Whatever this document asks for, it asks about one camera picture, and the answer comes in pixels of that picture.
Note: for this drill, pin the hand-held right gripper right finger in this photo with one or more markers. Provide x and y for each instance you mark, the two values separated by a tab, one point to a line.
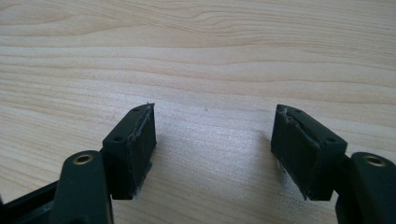
306	152

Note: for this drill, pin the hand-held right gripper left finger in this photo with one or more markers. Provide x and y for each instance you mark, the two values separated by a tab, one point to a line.
130	155

